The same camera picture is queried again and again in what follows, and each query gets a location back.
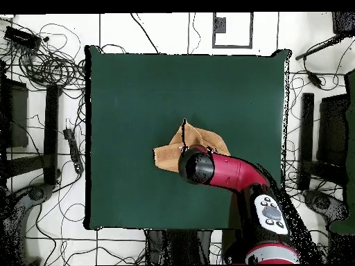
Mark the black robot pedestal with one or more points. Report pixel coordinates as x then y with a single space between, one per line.
180 246

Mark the black stand bar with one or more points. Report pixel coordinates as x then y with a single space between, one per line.
51 133
306 141

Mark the black rod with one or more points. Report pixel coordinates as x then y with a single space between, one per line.
319 47

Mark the black electronics box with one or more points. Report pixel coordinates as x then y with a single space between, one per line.
22 37

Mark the dark green fabric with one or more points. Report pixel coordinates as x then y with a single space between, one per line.
350 166

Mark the black power strip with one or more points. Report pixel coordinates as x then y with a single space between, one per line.
73 151

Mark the dark flat panel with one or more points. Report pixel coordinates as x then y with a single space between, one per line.
18 116
332 130

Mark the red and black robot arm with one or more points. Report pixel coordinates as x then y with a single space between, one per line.
235 174

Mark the black power adapter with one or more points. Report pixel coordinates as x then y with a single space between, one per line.
314 79

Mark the black floor equipment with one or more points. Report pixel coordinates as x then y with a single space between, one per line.
37 192
324 205

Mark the dark green table cloth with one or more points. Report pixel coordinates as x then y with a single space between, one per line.
133 97

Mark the grey rectangular frame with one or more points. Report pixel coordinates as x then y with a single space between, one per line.
219 25

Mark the black stand crossbar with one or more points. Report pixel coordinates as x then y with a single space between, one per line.
27 165
324 171

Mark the tan terry towel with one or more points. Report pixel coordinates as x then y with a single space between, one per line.
166 159

